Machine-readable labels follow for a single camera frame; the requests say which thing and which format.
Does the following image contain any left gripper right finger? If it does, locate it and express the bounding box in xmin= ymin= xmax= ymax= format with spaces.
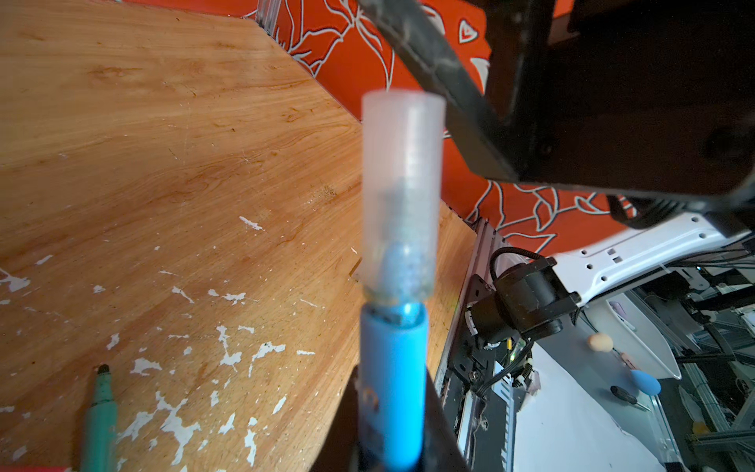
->
xmin=420 ymin=371 xmax=469 ymax=472

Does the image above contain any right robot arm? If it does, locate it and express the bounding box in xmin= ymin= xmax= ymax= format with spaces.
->
xmin=361 ymin=1 xmax=754 ymax=305

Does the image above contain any clear pen cap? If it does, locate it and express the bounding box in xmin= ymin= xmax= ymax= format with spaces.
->
xmin=360 ymin=90 xmax=446 ymax=306

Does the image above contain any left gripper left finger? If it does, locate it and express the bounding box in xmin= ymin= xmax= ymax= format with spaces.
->
xmin=310 ymin=366 xmax=360 ymax=472

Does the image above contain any green marker pen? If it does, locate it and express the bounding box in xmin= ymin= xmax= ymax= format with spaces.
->
xmin=80 ymin=364 xmax=118 ymax=472

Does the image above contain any blue marker pen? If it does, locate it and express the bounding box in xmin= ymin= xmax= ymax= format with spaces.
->
xmin=358 ymin=303 xmax=429 ymax=471

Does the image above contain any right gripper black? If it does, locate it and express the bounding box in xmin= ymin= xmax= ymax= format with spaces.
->
xmin=362 ymin=1 xmax=754 ymax=204

